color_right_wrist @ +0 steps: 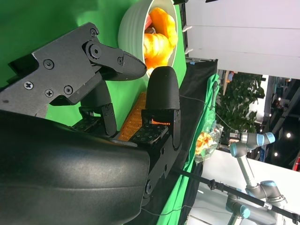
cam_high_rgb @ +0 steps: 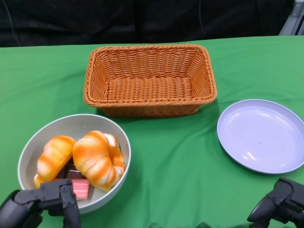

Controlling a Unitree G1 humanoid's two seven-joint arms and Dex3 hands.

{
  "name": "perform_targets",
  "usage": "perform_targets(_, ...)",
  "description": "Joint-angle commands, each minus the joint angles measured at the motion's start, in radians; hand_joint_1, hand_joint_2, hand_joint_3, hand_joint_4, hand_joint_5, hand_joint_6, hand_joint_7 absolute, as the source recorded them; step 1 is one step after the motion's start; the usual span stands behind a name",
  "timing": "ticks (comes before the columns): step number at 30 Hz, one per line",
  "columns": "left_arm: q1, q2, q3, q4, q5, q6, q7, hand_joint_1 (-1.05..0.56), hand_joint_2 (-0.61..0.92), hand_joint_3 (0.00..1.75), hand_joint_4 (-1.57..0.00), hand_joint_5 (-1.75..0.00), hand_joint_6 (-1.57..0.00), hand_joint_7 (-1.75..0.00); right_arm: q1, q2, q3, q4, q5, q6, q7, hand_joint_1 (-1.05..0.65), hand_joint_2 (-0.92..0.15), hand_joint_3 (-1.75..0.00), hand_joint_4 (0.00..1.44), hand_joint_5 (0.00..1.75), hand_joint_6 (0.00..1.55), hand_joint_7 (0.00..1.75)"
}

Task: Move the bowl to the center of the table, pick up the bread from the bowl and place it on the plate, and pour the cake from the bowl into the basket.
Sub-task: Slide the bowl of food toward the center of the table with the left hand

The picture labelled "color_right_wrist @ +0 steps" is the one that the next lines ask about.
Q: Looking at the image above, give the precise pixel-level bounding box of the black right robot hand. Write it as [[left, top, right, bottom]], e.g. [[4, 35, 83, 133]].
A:
[[0, 22, 182, 225]]

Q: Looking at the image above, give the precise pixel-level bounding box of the grey-green bowl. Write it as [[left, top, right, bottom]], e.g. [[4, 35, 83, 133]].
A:
[[118, 0, 182, 71]]

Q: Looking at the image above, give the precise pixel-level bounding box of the grey blue-jointed robot arm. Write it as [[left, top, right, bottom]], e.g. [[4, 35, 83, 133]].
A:
[[225, 131, 288, 225]]

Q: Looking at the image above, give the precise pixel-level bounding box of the orange wicker basket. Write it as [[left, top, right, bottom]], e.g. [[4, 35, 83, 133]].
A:
[[118, 92, 171, 141]]

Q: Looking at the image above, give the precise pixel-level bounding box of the plastic bag with bread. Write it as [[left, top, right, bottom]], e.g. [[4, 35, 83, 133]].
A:
[[194, 123, 225, 165]]

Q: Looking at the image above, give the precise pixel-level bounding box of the green backdrop cloth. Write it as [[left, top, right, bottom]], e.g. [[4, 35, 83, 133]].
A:
[[156, 72, 221, 225]]

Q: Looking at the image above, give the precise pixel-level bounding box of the black pole with clamps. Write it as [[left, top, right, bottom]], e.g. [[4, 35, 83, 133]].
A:
[[172, 169, 300, 223]]

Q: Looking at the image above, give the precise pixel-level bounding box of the black backdrop cloth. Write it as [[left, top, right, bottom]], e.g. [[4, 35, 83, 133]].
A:
[[140, 58, 218, 225]]

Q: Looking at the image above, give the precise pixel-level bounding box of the green tablecloth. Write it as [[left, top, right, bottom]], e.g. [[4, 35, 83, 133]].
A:
[[0, 0, 188, 132]]

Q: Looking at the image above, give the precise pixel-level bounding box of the green leafy plant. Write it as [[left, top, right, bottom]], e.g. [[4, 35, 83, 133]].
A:
[[215, 72, 266, 135]]

